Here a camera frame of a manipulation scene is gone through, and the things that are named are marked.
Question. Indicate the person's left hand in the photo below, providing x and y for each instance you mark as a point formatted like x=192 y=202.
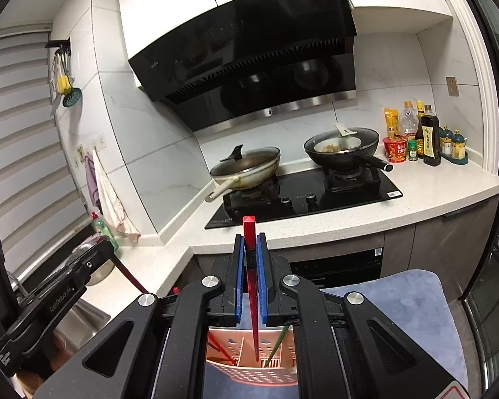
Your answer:
x=29 y=384

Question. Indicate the beige wok with glass lid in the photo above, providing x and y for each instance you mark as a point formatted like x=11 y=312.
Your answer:
x=245 y=170

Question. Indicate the clear plastic bottle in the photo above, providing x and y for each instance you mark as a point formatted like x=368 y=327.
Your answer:
x=407 y=122

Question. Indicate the grey base cabinet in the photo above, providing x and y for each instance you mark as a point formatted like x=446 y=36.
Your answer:
x=432 y=249

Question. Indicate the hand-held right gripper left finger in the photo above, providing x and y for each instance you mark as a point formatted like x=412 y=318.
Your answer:
x=239 y=282

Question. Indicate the green chopstick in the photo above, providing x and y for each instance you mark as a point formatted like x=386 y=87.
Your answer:
x=270 y=357
x=277 y=343

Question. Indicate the black built-in appliance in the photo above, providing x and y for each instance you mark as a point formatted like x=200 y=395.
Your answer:
x=337 y=266

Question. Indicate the green slotted skimmer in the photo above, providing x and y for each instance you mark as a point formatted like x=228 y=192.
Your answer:
x=72 y=97

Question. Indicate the white wall socket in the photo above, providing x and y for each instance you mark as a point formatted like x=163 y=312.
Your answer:
x=101 y=142

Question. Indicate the brown wall socket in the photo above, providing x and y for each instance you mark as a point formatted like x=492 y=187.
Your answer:
x=452 y=86

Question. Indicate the yellow packet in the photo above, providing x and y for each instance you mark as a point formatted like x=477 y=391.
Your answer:
x=391 y=122

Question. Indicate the steel colander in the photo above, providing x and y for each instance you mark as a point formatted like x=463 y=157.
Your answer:
x=104 y=275

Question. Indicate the yellow kitchen tool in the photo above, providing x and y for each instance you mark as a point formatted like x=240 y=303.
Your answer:
x=63 y=84

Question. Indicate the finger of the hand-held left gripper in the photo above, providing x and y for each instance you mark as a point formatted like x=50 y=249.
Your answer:
x=95 y=257

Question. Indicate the purple cloth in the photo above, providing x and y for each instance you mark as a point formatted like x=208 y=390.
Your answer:
x=92 y=183

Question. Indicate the white kitchen counter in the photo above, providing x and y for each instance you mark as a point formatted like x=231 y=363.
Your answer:
x=440 y=183

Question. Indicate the black gas stove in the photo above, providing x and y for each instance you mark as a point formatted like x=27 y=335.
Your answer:
x=299 y=208

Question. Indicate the green condiment jar set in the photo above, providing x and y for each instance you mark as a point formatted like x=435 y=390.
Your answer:
x=455 y=145

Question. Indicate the yellow-capped oil bottle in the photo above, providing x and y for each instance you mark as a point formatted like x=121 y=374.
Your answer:
x=419 y=112

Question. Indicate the black wok with lid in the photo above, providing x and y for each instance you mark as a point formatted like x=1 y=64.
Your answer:
x=357 y=156

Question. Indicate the red instant noodle cup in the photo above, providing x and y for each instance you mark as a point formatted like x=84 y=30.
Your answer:
x=395 y=151

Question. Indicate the white towel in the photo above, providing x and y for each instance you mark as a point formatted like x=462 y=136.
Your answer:
x=108 y=199

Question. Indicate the steel sink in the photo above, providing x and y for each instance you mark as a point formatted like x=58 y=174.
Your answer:
x=83 y=324

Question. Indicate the white window blinds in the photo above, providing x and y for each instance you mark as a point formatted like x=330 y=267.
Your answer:
x=20 y=133

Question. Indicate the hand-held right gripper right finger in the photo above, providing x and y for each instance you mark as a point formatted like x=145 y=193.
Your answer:
x=261 y=282

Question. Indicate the tan wall socket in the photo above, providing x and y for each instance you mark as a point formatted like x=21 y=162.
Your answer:
x=81 y=153

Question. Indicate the small green-capped jar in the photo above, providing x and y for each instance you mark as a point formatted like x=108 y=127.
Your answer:
x=412 y=153

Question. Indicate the blue fleece mat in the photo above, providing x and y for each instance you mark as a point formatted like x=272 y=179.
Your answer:
x=399 y=311

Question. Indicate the pink perforated utensil holder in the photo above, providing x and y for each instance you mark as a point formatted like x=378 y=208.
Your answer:
x=249 y=376

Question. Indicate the black range hood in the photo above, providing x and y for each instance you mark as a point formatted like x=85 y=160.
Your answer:
x=241 y=50

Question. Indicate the green dish soap bottle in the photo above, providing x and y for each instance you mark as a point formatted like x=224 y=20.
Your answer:
x=104 y=228

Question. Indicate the black wall hook rail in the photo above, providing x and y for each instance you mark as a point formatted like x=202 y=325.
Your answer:
x=60 y=43

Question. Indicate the white wall cabinet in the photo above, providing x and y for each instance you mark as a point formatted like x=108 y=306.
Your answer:
x=170 y=0

